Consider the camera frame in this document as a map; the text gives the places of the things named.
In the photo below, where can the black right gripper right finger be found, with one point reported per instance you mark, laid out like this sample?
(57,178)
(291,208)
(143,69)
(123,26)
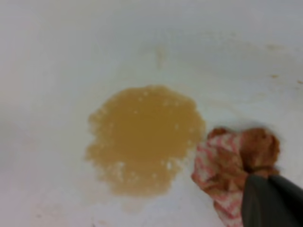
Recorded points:
(292,196)

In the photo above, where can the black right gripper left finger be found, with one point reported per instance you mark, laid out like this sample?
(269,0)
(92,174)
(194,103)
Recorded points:
(262,206)

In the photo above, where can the pink white stained rag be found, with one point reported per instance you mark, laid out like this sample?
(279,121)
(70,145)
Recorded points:
(225,160)

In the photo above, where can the large brown coffee stain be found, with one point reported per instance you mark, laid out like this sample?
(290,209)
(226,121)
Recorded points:
(142,136)

